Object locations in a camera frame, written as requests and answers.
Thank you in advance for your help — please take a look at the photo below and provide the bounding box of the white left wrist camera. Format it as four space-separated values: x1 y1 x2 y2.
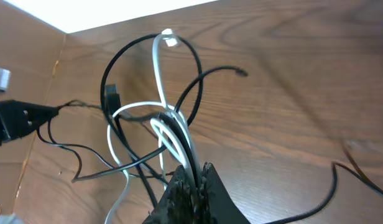
0 67 11 93

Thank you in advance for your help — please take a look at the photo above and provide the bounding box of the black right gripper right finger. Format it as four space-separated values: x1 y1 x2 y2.
198 162 250 224

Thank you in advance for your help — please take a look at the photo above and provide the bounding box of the cardboard box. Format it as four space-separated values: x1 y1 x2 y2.
0 1 65 217

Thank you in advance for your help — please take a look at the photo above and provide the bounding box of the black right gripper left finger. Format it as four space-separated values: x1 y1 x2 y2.
142 166 196 224

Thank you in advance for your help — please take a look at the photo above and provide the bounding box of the long black usb cable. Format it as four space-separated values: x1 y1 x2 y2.
72 33 383 224

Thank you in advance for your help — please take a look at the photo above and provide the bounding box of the white usb cable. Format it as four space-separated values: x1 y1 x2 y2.
103 28 201 224

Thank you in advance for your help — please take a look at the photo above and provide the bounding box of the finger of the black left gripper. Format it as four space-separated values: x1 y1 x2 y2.
0 100 59 146

